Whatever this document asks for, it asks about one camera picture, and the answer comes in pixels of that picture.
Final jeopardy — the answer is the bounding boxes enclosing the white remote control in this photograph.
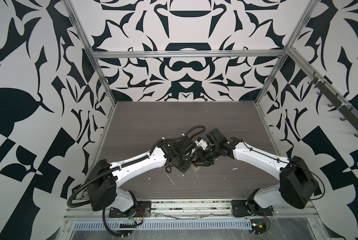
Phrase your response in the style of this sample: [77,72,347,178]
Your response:
[191,164,201,173]

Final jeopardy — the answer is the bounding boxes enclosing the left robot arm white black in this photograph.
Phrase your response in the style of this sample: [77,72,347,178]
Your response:
[85,137,197,212]

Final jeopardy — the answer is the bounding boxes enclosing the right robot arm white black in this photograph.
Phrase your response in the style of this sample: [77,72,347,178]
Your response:
[194,129,319,214]

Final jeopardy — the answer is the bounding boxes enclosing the small green circuit board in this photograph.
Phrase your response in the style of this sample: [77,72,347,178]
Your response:
[250,219,271,236]

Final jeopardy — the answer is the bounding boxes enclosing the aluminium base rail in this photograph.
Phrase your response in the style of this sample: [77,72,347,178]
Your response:
[61,197,318,221]

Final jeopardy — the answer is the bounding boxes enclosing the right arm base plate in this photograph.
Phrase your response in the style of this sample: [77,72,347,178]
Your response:
[231,200,274,218]

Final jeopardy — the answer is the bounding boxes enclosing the black corrugated cable conduit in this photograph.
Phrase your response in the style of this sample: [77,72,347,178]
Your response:
[66,125,207,238]

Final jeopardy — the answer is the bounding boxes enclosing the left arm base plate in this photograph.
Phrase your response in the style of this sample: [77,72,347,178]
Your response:
[109,201,152,218]

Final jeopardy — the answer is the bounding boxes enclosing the white slotted cable duct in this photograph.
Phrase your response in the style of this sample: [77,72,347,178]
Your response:
[70,218,252,231]

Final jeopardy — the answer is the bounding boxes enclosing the aluminium frame back bar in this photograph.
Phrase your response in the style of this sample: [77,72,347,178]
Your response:
[92,50,285,59]

